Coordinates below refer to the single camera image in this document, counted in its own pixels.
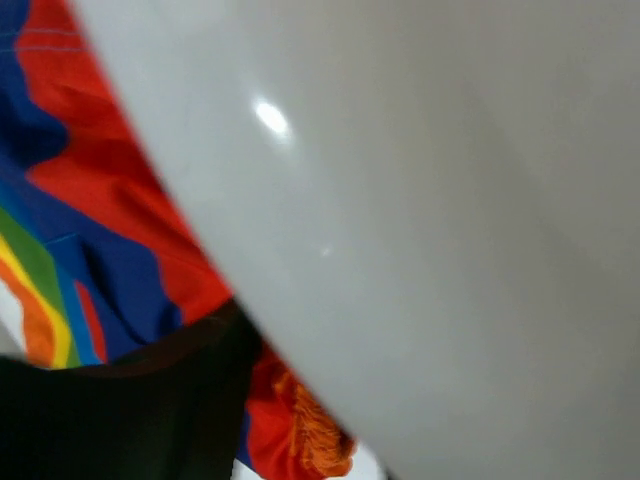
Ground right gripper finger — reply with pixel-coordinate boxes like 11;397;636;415
1;304;260;479

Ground rainbow striped shorts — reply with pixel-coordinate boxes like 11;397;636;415
1;1;355;479

